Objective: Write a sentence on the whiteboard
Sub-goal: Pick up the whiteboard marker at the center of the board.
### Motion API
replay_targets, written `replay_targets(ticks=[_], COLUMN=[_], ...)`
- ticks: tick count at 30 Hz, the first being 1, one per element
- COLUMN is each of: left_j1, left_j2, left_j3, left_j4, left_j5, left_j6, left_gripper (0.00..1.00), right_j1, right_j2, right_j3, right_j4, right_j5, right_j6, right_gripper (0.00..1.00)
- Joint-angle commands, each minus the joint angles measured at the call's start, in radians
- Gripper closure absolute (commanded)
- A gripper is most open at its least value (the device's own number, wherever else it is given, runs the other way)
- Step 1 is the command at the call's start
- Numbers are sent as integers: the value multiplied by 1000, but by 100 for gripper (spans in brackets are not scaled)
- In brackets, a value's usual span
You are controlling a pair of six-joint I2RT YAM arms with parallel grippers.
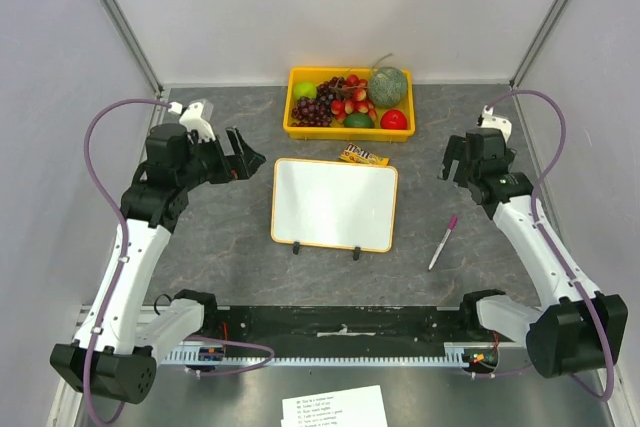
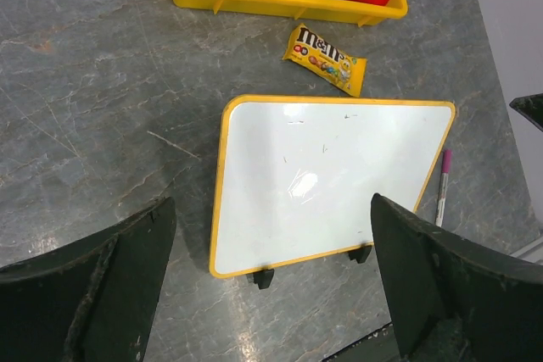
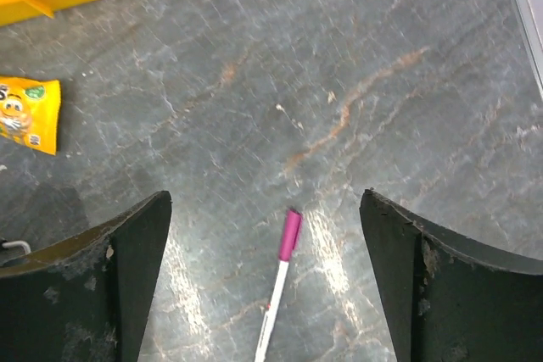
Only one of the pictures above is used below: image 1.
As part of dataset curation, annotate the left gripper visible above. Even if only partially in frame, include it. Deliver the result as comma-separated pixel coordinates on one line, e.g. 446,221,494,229
177,126,265,190

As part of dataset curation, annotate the yellow framed whiteboard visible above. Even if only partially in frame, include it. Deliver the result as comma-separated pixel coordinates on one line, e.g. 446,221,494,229
270,158,399,256

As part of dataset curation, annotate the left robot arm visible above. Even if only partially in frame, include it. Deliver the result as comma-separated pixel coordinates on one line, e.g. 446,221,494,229
50,124,266,404

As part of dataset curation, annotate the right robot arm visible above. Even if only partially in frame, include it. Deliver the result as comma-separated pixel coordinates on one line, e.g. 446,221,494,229
439,128,628,378

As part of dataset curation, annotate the red tomato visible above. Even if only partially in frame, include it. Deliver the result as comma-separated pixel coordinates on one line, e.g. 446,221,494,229
380,109,408,130

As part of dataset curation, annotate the dark purple grape bunch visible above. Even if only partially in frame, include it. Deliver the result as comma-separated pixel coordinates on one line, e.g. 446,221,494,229
290,77,335,127

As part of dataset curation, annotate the green apple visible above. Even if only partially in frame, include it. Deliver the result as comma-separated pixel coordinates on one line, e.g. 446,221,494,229
293,81,317,100

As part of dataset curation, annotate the green netted melon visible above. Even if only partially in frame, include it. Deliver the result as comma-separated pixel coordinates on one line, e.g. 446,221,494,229
367,53,409,109

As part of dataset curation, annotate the yellow candy packet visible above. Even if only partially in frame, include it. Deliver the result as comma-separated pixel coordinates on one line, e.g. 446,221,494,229
339,143,389,167

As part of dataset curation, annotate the yellow plastic tray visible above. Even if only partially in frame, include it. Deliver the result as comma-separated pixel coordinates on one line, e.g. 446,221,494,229
282,66,416,142

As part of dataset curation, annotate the green avocado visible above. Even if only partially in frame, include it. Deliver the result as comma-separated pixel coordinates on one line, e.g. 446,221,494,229
343,113,375,129

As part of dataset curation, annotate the red grape bunch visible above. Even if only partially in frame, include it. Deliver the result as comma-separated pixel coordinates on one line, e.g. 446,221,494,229
328,74,377,125

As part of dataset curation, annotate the white printed paper sheet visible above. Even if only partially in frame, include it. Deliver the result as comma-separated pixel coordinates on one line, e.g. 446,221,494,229
281,385,388,427

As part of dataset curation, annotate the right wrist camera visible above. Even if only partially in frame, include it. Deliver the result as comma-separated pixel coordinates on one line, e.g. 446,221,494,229
477,105,512,142

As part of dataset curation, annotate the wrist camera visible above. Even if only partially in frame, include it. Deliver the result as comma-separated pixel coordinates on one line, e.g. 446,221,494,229
169,100,216,142
477,105,512,142

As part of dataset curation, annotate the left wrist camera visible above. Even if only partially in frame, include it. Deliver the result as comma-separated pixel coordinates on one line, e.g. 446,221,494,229
169,100,216,142

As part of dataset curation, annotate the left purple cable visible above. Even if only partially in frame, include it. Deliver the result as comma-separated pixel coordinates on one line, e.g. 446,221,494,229
61,98,276,426

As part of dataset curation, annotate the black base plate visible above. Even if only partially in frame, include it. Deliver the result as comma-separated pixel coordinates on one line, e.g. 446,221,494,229
200,306,480,359

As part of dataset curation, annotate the grey slotted cable duct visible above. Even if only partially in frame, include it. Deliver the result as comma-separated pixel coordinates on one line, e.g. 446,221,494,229
161,342,488,368

